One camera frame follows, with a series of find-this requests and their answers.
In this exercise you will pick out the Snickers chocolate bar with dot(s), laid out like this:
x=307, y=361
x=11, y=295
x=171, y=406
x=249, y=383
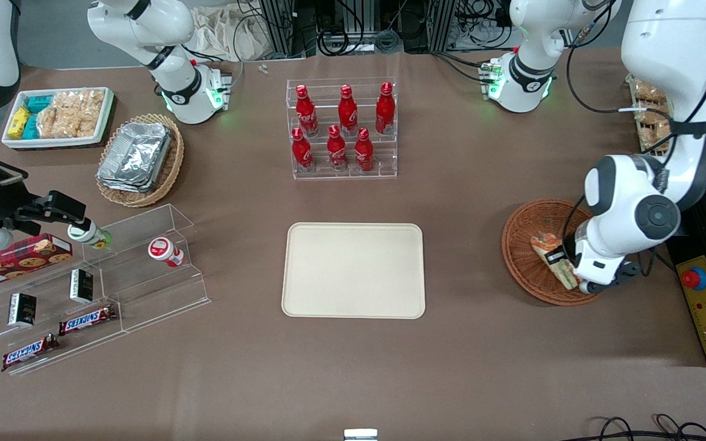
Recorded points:
x=29, y=352
x=87, y=320

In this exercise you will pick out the teal snack packet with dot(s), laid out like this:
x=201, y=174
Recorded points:
x=39, y=103
x=31, y=127

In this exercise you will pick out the brown wicker basket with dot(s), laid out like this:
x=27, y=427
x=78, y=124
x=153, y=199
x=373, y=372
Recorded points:
x=524, y=257

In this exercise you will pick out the clear acrylic stepped stand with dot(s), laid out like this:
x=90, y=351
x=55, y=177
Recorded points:
x=46, y=285
x=151, y=288

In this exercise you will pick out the clear acrylic bottle rack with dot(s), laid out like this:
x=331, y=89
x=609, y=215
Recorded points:
x=383, y=165

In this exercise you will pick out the black side stand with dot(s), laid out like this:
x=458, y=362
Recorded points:
x=699, y=242

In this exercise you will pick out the green sunflower lidded cup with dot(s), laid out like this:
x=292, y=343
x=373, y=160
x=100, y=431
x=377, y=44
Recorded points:
x=86, y=234

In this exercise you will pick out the aluminium foil tray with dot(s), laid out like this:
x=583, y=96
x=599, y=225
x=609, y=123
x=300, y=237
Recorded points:
x=121, y=185
x=135, y=153

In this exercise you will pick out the white plastic bag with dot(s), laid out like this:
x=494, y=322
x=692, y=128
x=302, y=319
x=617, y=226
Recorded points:
x=218, y=33

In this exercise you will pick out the red lidded yogurt cup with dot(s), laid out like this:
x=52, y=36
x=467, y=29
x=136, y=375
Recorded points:
x=166, y=251

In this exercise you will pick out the cream rectangular serving tray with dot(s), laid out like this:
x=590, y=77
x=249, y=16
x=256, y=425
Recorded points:
x=353, y=269

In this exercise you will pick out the white plastic snack bin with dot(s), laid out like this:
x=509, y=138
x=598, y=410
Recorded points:
x=83, y=142

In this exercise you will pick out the light wicker basket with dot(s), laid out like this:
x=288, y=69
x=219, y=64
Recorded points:
x=172, y=162

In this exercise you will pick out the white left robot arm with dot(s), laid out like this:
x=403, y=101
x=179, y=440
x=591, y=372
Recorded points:
x=665, y=61

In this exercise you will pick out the small black carton box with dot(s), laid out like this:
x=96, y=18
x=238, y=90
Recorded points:
x=81, y=286
x=22, y=309

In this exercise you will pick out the red emergency stop button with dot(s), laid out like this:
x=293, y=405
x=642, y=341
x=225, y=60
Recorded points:
x=694, y=278

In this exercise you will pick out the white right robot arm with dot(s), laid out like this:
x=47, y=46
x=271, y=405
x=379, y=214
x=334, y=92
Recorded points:
x=163, y=37

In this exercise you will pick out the red cola bottle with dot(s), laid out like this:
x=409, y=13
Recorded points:
x=363, y=150
x=385, y=107
x=347, y=110
x=301, y=150
x=306, y=110
x=336, y=148

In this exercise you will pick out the aluminium profile frame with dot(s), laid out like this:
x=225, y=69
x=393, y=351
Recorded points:
x=279, y=24

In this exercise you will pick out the sandwich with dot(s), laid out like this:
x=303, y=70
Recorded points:
x=564, y=274

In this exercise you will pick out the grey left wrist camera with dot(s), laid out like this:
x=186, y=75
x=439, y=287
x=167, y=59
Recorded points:
x=587, y=286

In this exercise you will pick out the yellow snack packet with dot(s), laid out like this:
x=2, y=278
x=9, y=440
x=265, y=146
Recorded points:
x=19, y=122

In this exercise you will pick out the red tartan cookie box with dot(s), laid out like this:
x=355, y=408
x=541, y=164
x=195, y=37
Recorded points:
x=16, y=260

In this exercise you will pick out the clear bag of crackers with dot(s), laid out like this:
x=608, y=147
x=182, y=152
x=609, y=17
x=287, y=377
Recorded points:
x=82, y=111
x=51, y=122

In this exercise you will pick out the clear bag of pastries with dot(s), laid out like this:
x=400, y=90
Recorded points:
x=653, y=116
x=650, y=93
x=656, y=138

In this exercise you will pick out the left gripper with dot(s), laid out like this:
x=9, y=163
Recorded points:
x=556, y=255

